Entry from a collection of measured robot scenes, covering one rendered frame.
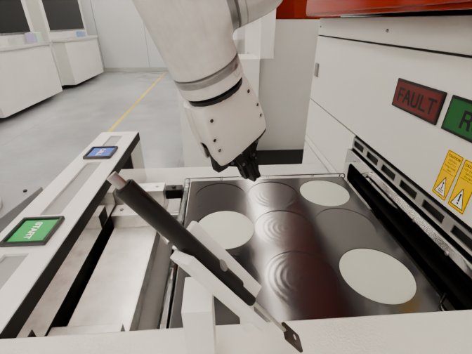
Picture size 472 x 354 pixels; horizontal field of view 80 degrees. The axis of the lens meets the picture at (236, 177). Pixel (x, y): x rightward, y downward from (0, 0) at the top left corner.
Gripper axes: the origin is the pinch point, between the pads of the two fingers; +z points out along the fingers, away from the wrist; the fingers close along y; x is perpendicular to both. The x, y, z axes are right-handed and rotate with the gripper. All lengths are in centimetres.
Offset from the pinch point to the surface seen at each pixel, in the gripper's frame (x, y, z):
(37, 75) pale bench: -530, -5, 64
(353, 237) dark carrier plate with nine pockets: 15.5, -4.6, 13.1
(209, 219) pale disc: -3.6, 9.4, 6.6
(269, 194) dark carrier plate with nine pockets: -2.6, -3.5, 12.6
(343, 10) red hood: -8.4, -40.8, -6.6
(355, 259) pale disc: 18.2, -0.7, 11.2
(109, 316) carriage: 2.4, 28.5, 0.0
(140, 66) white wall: -758, -231, 205
